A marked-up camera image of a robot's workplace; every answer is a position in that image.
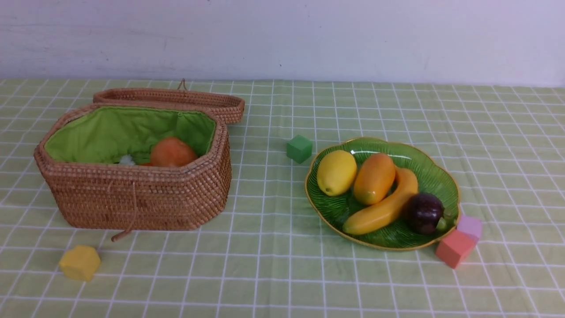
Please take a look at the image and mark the yellow toy lemon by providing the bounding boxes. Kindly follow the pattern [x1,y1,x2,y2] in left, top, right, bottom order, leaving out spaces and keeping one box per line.
[317,150,358,197]

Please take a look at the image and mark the orange yellow toy mango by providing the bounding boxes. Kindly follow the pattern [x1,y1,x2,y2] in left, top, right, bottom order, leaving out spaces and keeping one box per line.
[353,153,396,205]

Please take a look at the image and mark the orange toy potato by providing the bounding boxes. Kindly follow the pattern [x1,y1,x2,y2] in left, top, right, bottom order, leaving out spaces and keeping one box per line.
[150,136,199,167]

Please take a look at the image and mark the yellow toy banana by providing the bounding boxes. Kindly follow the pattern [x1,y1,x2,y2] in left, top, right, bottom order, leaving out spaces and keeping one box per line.
[342,168,418,235]

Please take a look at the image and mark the dark purple toy mangosteen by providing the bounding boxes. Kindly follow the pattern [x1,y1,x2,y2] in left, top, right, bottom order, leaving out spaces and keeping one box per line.
[401,193,450,235]

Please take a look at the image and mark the green foam cube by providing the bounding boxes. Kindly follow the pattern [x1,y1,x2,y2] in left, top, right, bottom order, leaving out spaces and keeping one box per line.
[286,135,313,164]

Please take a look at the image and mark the woven wicker basket lid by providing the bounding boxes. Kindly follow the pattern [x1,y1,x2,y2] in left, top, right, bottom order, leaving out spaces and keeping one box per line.
[93,80,245,124]

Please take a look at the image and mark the green checkered tablecloth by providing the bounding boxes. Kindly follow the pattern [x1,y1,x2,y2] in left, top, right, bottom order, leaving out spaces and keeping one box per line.
[0,79,565,318]

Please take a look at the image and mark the green leaf-shaped glass plate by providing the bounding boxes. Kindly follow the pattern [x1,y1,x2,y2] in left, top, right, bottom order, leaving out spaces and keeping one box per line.
[304,136,461,251]

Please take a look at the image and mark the white tag inside basket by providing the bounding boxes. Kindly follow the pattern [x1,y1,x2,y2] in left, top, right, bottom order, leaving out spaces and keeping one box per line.
[119,155,136,166]

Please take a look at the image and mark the light purple foam cube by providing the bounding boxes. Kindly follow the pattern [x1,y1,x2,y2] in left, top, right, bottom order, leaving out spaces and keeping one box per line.
[457,215,483,244]

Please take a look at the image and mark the salmon pink foam cube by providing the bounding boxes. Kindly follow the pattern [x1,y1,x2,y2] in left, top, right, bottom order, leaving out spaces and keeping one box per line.
[435,229,476,269]

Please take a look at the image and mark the woven wicker basket green lining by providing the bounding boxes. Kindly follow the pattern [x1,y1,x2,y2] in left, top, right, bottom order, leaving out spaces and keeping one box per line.
[34,103,232,232]

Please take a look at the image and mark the yellow foam block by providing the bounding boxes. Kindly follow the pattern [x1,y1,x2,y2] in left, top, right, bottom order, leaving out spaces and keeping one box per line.
[59,244,101,282]

